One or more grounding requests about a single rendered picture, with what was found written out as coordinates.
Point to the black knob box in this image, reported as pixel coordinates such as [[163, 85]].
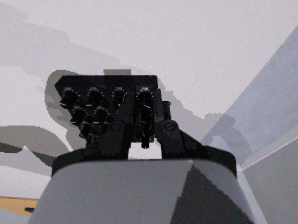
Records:
[[80, 92]]

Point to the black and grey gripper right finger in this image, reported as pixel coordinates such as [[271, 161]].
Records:
[[174, 142]]

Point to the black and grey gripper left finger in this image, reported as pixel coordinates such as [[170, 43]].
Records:
[[112, 145]]

